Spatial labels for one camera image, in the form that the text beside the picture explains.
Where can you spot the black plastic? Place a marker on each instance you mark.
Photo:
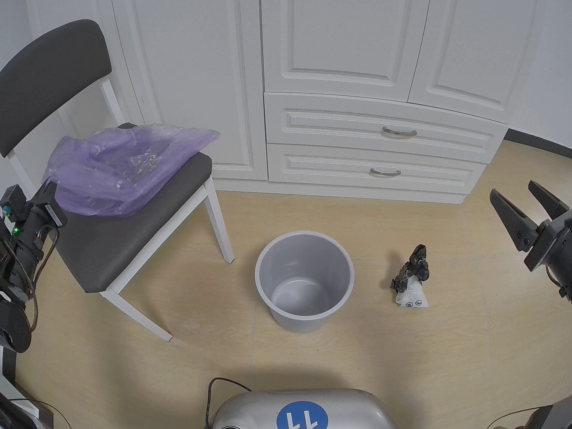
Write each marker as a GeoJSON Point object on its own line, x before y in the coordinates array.
{"type": "Point", "coordinates": [415, 262]}

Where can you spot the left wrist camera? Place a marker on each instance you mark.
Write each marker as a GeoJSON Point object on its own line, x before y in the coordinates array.
{"type": "Point", "coordinates": [11, 200]}

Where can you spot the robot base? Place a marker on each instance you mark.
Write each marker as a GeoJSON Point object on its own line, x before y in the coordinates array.
{"type": "Point", "coordinates": [304, 407]}

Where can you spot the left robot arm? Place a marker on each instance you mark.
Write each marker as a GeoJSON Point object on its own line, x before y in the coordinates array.
{"type": "Point", "coordinates": [13, 324]}

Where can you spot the white chair with grey pads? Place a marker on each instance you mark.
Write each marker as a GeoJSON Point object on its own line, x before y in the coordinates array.
{"type": "Point", "coordinates": [134, 239]}

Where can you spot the purple plastic bag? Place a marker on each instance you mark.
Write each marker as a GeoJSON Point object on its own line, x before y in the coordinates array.
{"type": "Point", "coordinates": [125, 168]}

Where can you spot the white wardrobe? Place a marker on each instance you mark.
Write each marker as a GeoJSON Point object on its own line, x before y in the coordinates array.
{"type": "Point", "coordinates": [339, 38]}

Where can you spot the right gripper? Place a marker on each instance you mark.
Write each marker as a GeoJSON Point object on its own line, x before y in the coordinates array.
{"type": "Point", "coordinates": [556, 241]}

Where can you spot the white trash bin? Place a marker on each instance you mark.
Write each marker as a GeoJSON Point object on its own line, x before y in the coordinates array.
{"type": "Point", "coordinates": [304, 324]}

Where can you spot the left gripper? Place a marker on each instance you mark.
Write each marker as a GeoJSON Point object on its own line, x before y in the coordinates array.
{"type": "Point", "coordinates": [35, 221]}

